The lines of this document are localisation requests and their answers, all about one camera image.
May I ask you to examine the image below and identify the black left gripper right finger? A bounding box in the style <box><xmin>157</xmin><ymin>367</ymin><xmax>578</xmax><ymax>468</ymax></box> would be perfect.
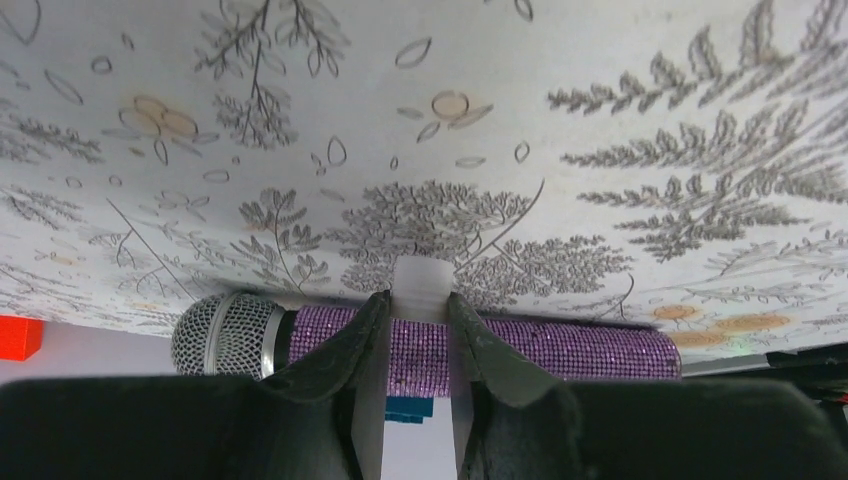
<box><xmin>447</xmin><ymin>293</ymin><xmax>847</xmax><ymax>479</ymax></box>

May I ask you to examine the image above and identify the floral patterned table mat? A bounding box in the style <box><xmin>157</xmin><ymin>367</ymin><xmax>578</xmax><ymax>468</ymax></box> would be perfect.
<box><xmin>1</xmin><ymin>1</ymin><xmax>847</xmax><ymax>362</ymax></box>

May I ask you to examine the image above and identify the red plastic cylinder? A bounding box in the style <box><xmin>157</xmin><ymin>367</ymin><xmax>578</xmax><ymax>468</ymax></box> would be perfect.
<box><xmin>0</xmin><ymin>315</ymin><xmax>45</xmax><ymax>362</ymax></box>

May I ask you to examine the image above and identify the green white glue stick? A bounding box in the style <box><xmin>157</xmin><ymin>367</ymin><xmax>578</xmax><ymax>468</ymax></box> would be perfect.
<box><xmin>390</xmin><ymin>256</ymin><xmax>454</xmax><ymax>325</ymax></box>

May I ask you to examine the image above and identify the blue red toy car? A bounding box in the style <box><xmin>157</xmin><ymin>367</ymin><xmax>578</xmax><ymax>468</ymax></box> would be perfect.
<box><xmin>385</xmin><ymin>396</ymin><xmax>434</xmax><ymax>424</ymax></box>

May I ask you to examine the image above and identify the purple glitter microphone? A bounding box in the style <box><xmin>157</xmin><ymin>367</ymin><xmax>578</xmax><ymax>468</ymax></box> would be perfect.
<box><xmin>171</xmin><ymin>294</ymin><xmax>681</xmax><ymax>398</ymax></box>

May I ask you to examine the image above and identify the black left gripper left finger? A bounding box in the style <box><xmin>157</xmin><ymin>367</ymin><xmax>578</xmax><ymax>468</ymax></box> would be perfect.
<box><xmin>1</xmin><ymin>291</ymin><xmax>390</xmax><ymax>479</ymax></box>

